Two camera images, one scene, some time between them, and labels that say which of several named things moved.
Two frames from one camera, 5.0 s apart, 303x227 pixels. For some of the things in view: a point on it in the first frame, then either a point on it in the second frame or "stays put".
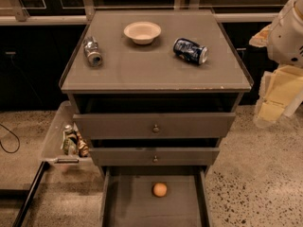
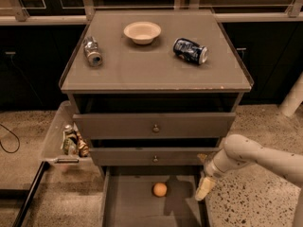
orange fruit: x=160 y=189 stays put
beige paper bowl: x=142 y=32 stays put
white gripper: x=286 y=38 -> x=210 y=168
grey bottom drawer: x=129 y=200 stays put
